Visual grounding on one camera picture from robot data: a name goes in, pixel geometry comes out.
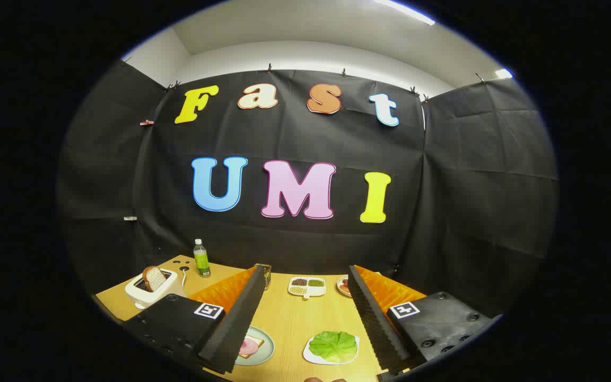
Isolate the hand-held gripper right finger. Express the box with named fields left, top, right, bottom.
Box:
left=348, top=264, right=503, bottom=378

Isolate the white divided dish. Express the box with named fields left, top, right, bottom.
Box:
left=288, top=276, right=327, bottom=299

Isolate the white square plate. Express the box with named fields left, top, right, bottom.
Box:
left=303, top=334, right=361, bottom=366

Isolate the green label water bottle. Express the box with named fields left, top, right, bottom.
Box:
left=194, top=239, right=212, bottom=279

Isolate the pale green round plate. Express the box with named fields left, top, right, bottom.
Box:
left=234, top=325, right=275, bottom=366

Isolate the bread slice under ham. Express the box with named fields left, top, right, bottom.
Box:
left=239, top=335, right=265, bottom=359

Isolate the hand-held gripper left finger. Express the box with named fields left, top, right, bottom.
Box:
left=123, top=264, right=268, bottom=375

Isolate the black backdrop cloth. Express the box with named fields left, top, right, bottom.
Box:
left=57, top=59, right=559, bottom=319

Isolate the plain bread slice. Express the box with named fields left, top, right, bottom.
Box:
left=143, top=266, right=167, bottom=292

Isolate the white toaster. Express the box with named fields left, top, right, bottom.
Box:
left=125, top=268, right=187, bottom=309

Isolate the green lettuce leaf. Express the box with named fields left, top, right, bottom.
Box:
left=309, top=331, right=358, bottom=363

